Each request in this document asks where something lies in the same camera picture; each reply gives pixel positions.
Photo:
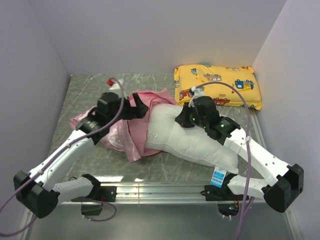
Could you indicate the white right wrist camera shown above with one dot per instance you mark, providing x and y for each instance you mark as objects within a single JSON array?
[{"x": 195, "y": 92}]

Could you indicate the white pillow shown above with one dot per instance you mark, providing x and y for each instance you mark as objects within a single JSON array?
[{"x": 191, "y": 144}]

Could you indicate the aluminium mounting rail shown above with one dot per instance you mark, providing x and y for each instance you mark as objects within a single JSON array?
[{"x": 144, "y": 211}]

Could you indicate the pink pillowcase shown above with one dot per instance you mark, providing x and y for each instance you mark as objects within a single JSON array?
[{"x": 130, "y": 136}]

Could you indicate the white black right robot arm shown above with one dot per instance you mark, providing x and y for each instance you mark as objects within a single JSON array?
[{"x": 280, "y": 184}]

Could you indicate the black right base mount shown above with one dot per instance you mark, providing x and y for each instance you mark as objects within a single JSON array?
[{"x": 215, "y": 194}]

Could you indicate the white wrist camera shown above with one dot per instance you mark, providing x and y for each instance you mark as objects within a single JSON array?
[
  {"x": 195, "y": 92},
  {"x": 114, "y": 86}
]

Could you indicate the blue white pillow tag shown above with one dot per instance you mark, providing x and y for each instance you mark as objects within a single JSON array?
[{"x": 218, "y": 177}]

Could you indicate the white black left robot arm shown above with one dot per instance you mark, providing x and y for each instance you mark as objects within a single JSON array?
[{"x": 39, "y": 189}]

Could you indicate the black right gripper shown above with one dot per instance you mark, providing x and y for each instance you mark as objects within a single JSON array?
[{"x": 182, "y": 119}]

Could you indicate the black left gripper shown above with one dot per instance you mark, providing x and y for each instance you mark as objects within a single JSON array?
[{"x": 138, "y": 111}]

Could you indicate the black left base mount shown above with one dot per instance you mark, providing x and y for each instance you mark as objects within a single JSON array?
[{"x": 92, "y": 205}]

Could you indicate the yellow cartoon car pillow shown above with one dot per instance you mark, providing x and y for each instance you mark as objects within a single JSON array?
[{"x": 222, "y": 87}]

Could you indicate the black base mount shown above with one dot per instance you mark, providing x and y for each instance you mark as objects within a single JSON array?
[
  {"x": 215, "y": 194},
  {"x": 92, "y": 205}
]

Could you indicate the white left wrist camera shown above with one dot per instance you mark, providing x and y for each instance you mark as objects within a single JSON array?
[{"x": 114, "y": 86}]

